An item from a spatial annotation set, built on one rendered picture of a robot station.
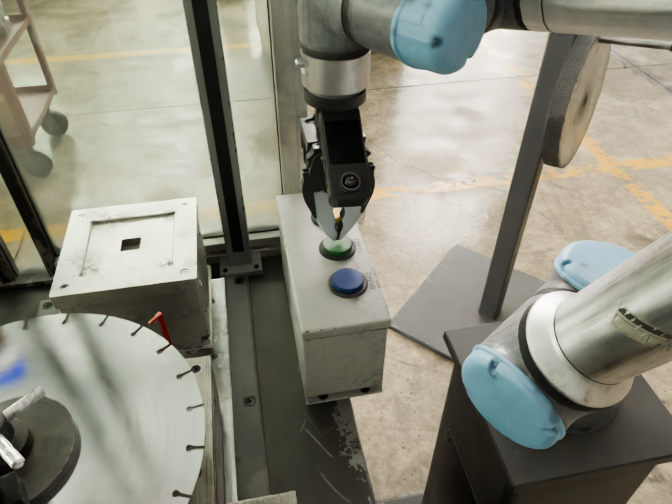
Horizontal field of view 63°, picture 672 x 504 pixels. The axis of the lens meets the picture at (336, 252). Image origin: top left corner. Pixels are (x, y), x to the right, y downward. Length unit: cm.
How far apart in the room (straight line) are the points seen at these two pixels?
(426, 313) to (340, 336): 122
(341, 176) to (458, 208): 180
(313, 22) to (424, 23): 13
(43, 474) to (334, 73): 45
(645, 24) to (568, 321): 25
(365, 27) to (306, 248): 33
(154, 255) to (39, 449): 32
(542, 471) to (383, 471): 85
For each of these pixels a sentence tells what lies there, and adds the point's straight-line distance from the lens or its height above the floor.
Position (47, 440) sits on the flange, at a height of 96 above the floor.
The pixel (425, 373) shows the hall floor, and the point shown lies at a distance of 174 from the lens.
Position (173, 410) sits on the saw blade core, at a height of 95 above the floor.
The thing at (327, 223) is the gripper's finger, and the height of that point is 95.
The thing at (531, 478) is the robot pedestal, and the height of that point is 75.
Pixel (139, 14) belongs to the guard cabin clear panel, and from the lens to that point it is 79.
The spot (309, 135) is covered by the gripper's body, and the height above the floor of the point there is 106.
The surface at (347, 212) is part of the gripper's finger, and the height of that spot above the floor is 97.
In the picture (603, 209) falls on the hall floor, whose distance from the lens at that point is 256.
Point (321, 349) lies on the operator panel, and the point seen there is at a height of 86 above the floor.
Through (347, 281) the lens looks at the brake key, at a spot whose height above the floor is 91.
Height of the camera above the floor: 139
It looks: 42 degrees down
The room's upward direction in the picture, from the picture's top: straight up
